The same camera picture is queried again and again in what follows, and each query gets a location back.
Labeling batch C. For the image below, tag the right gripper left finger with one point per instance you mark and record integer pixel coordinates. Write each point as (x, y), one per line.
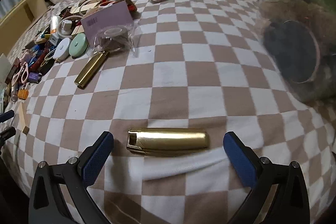
(94, 157)

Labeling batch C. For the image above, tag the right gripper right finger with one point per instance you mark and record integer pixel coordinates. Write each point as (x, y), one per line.
(244, 160)

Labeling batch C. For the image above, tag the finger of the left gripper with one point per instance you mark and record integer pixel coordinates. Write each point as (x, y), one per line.
(6, 116)
(7, 134)

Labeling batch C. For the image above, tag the orange tube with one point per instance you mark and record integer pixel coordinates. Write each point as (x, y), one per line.
(23, 94)

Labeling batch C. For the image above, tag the pink carabiner clip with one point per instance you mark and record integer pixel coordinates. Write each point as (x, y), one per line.
(22, 75)

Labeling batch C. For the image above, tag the purple lighter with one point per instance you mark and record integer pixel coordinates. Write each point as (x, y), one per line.
(34, 78)

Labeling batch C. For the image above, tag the gold lighter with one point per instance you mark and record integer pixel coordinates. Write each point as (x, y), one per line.
(167, 141)
(90, 69)

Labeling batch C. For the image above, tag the white round tape measure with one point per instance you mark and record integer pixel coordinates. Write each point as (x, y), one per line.
(62, 50)

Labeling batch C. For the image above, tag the wooden bedside shelf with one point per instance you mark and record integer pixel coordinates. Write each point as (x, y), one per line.
(19, 20)

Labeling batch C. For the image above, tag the mint round tape measure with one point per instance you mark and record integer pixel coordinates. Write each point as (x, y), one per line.
(78, 45)

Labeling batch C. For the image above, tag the white bottle orange cap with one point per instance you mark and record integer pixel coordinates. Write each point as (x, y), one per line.
(55, 20)

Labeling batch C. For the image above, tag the checkered bed sheet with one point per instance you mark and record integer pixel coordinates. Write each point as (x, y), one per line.
(199, 65)

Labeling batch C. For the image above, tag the dark round plush item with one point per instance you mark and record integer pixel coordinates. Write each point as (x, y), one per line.
(294, 49)

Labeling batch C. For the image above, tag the brown tape roll in bag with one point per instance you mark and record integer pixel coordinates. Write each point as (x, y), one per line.
(115, 39)

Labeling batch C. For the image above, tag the lilac flat box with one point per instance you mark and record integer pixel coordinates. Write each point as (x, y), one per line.
(114, 15)

